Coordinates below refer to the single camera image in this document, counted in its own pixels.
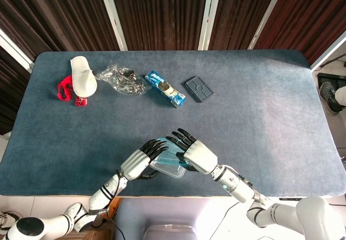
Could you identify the black flat floor device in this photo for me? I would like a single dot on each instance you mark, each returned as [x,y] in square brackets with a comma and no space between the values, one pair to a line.
[331,78]

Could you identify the thin black bar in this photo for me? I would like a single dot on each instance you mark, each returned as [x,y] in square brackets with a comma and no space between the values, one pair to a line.
[290,198]

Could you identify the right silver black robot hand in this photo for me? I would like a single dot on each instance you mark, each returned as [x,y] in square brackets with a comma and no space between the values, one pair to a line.
[201,156]

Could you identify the white trouser leg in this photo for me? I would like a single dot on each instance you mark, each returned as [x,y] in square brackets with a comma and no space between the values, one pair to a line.
[341,96]

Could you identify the white shoe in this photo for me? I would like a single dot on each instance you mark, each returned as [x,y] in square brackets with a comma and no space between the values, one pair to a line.
[8,219]

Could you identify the dark brown curtain panel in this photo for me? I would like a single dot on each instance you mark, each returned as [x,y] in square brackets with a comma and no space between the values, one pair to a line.
[238,13]
[54,13]
[308,10]
[162,13]

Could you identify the blue snack package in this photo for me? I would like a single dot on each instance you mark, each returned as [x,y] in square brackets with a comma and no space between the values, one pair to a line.
[165,88]

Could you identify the white frame post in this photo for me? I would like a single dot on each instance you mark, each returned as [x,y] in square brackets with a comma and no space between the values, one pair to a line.
[209,15]
[16,50]
[328,50]
[266,15]
[113,15]

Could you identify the crumpled clear plastic bag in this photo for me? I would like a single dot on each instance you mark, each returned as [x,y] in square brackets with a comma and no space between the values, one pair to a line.
[119,84]

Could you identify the dark grey sneaker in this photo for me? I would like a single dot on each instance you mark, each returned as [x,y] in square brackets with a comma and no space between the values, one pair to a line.
[327,96]

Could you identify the orange plastic object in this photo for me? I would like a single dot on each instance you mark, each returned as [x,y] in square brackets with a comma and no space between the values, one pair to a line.
[116,203]

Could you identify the small black object in bag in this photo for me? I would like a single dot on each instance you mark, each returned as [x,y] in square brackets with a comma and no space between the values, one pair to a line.
[131,74]

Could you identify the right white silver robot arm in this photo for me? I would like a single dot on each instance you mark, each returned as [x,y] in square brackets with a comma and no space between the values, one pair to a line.
[238,187]

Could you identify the grey robot torso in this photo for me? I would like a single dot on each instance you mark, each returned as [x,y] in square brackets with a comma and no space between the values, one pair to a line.
[173,213]

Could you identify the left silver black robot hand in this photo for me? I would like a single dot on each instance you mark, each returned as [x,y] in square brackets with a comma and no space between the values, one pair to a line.
[133,164]

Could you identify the white slipper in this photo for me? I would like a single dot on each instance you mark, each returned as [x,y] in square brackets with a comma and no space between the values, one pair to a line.
[82,80]

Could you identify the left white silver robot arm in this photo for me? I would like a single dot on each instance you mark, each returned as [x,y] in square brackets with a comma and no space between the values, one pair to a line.
[101,196]

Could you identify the blue carpet table cloth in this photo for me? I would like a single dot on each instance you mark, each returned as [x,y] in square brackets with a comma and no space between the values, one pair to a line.
[243,115]

